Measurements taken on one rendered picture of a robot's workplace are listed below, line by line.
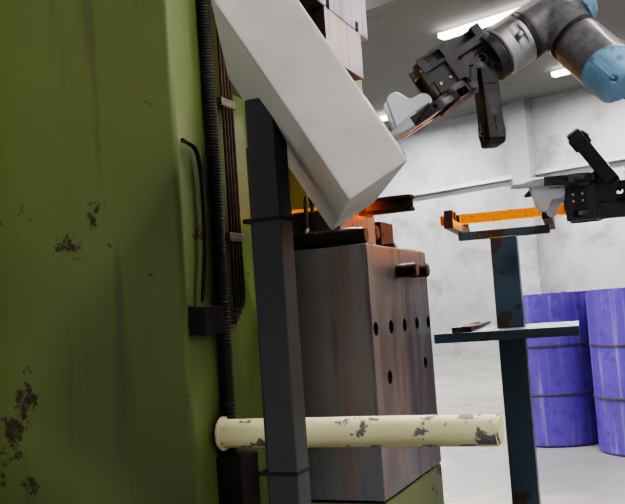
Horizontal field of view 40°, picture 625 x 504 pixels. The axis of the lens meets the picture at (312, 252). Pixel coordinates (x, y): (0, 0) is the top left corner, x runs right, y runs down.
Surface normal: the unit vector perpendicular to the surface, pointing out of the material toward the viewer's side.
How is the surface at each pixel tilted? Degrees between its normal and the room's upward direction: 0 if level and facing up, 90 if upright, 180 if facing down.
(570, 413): 90
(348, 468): 90
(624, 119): 90
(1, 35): 90
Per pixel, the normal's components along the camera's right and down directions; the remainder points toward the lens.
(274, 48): 0.04, -0.07
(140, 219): -0.39, -0.04
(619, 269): -0.67, 0.00
